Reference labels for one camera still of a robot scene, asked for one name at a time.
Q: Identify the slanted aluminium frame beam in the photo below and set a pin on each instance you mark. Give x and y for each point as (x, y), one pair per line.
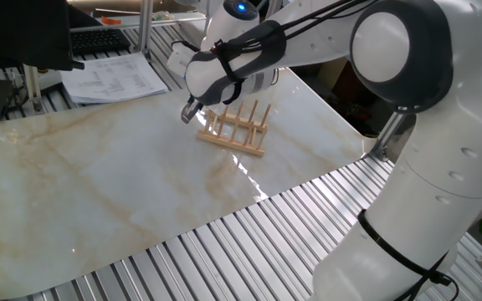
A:
(391, 138)

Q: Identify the metal base plate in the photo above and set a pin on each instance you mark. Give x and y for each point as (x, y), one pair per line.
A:
(193, 32)

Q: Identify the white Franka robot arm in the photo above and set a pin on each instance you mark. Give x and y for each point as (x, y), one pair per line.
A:
(446, 138)

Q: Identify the black monitor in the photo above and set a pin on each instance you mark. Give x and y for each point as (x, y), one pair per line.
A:
(19, 33)

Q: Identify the stack of printed papers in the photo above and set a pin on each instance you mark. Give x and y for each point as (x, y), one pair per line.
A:
(111, 79)

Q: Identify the small orange object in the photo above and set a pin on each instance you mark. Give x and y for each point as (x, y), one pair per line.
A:
(111, 20)

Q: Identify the steel cleaver knife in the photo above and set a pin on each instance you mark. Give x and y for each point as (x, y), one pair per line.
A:
(190, 113)

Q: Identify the short aluminium profile post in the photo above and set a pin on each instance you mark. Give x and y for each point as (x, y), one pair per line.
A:
(32, 88)

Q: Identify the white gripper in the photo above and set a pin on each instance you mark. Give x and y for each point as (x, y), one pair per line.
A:
(179, 58)

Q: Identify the black keyboard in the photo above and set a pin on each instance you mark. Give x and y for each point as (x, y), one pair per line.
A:
(98, 41)

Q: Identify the wooden slotted rack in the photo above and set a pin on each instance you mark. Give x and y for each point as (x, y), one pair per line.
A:
(232, 145)

